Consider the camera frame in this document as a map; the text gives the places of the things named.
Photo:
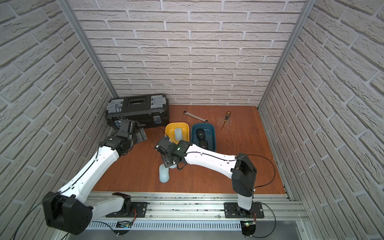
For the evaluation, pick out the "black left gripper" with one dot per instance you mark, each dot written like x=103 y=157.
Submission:
x=132 y=129

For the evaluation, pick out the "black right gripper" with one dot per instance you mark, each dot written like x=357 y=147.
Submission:
x=165 y=161

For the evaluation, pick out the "black mouse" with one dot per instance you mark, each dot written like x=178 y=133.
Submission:
x=204 y=144
x=200 y=133

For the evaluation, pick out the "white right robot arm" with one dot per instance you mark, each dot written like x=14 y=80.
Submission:
x=239 y=169

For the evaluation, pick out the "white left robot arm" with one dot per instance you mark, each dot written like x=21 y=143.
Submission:
x=66 y=210

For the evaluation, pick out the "yellow storage box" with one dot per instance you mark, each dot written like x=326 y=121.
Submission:
x=172 y=126

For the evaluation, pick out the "teal storage box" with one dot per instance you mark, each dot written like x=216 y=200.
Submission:
x=210 y=135

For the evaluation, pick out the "black plastic toolbox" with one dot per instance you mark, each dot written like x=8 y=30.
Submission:
x=149 y=110

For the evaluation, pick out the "silver combination wrench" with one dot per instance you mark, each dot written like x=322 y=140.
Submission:
x=196 y=117

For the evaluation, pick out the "yellow black screwdriver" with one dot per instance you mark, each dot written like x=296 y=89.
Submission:
x=227 y=116

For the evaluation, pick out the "left green circuit board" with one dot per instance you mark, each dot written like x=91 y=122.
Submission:
x=124 y=224

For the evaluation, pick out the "right round controller board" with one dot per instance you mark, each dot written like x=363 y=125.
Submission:
x=248 y=228

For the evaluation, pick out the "aluminium mounting rail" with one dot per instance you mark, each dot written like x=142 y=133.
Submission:
x=201 y=216

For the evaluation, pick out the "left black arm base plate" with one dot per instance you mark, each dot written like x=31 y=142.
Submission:
x=134 y=209

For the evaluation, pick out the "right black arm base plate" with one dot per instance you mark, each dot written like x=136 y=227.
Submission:
x=232 y=210

